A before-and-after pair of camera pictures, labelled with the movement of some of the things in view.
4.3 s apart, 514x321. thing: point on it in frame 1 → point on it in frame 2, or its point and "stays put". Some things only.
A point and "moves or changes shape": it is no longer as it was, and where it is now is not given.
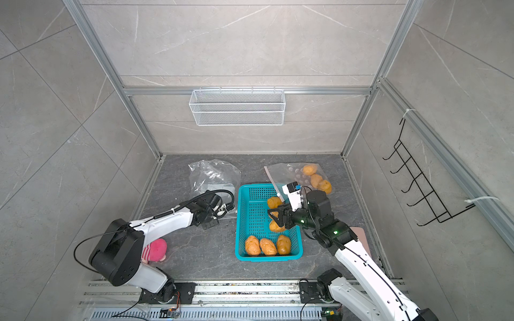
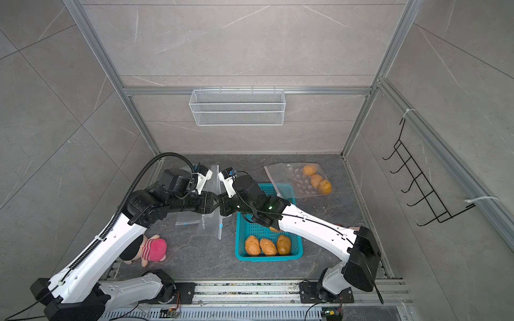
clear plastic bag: [219, 178] moves or changes shape
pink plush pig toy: [154, 251] stays put
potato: [325, 186] stays put
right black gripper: [285, 213] → [226, 204]
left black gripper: [213, 223] → [207, 202]
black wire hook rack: [422, 183] stays put
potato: [315, 180] stays put
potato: [310, 169] stays put
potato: [284, 245] stays put
